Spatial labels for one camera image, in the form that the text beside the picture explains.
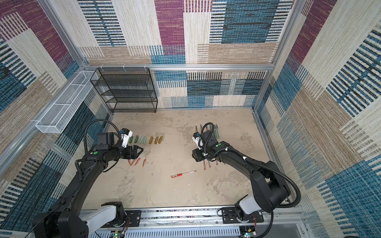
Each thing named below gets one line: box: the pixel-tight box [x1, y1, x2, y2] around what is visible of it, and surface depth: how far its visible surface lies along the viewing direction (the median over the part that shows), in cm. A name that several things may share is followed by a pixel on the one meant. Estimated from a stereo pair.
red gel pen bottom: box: [170, 170, 197, 179], surface depth 89 cm
